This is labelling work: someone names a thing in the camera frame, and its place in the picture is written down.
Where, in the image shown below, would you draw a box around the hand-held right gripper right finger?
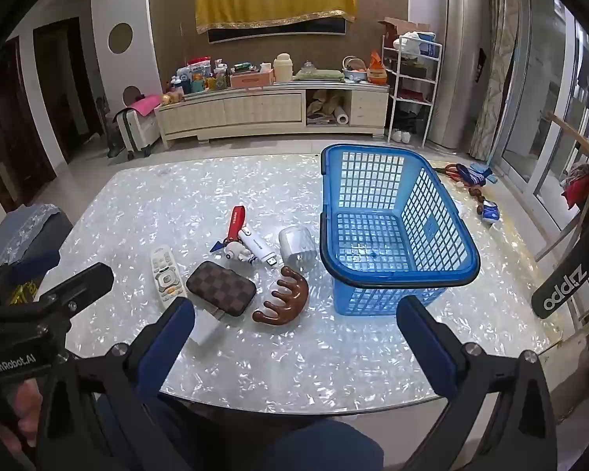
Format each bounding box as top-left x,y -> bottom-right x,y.
397,296 -> 558,471

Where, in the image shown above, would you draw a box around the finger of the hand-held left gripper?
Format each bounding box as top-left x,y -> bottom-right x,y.
43,262 -> 115,307
0,249 -> 62,283

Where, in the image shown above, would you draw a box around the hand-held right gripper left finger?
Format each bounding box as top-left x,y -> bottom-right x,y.
37,297 -> 197,471

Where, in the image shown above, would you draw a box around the white power adapter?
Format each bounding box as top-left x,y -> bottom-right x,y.
189,307 -> 225,347

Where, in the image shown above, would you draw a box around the white remote control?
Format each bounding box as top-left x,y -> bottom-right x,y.
150,246 -> 188,311

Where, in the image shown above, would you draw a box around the brown checkered case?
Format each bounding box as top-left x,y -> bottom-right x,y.
185,261 -> 257,317

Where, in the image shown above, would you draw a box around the white usb dongle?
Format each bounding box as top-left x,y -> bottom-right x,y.
238,228 -> 279,268

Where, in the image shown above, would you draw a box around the brown wooden massage comb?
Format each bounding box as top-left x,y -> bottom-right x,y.
252,266 -> 310,327

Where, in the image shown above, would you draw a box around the white mini projector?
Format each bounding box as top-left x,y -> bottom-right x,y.
278,226 -> 316,273

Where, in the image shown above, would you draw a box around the blue plastic basket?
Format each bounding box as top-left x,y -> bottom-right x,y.
319,143 -> 481,317

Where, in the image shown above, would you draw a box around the person's left hand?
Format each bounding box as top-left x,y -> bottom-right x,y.
0,382 -> 45,448

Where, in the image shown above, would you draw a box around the grey blue chair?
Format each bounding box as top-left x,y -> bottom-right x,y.
0,203 -> 74,276

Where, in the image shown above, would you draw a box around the person's leg in dark pants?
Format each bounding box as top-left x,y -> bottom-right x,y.
95,392 -> 386,471

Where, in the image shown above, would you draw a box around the black punching bag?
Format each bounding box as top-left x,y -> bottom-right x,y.
530,216 -> 589,319

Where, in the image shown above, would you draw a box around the white suitcase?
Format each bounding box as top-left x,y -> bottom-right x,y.
114,107 -> 160,160

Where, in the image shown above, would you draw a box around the cluster of red dates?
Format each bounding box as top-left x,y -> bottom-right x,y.
466,184 -> 487,217

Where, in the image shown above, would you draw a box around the dark wooden door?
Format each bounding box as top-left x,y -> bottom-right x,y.
32,17 -> 104,162

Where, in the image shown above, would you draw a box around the blue white striped cloth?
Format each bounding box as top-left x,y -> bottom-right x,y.
459,162 -> 499,187

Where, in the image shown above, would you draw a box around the pink folder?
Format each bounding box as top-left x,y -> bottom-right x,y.
130,94 -> 164,116

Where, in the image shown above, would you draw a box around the red clothing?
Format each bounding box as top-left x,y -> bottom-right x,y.
562,162 -> 589,212

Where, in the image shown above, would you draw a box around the assorted bottles and packets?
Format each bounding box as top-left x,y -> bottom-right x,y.
177,59 -> 231,94

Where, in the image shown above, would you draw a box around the cream tv cabinet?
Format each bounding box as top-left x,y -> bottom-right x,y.
154,81 -> 391,148

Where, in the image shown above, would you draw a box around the white metal shelf rack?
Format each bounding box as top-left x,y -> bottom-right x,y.
382,34 -> 443,148

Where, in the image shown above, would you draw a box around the wooden clothes rack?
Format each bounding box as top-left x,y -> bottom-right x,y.
535,110 -> 589,325

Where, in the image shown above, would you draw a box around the pink tissue box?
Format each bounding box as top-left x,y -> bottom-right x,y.
230,69 -> 276,89

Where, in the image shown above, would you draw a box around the beige cloth bags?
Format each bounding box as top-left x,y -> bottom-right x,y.
307,89 -> 347,123

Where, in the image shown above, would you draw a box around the patterned curtain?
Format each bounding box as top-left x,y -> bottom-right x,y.
468,0 -> 526,165

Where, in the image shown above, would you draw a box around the dark gift box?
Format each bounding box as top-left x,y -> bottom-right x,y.
397,61 -> 428,79

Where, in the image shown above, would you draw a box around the orange snack bag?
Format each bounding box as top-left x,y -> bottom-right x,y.
367,50 -> 390,84

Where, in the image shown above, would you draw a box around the white pot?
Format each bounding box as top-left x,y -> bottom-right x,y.
344,56 -> 371,83

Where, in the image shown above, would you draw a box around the cream thermos jug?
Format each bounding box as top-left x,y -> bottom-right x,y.
273,53 -> 295,83

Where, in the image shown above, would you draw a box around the glass sliding door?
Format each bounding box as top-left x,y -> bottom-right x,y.
501,0 -> 589,197

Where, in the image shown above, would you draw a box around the silver standing air conditioner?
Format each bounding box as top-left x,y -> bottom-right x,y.
424,0 -> 492,150

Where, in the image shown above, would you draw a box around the green cushion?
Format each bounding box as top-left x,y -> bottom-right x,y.
293,69 -> 345,82

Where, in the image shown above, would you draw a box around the white plastic bag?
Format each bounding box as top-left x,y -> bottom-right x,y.
393,32 -> 435,55

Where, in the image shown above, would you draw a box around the cardboard box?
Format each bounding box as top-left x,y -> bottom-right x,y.
377,17 -> 430,40

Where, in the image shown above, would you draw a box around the red-handled scissors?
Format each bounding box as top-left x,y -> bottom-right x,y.
434,162 -> 472,187

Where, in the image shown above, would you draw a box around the black wall television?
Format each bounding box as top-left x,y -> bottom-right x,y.
207,15 -> 348,44

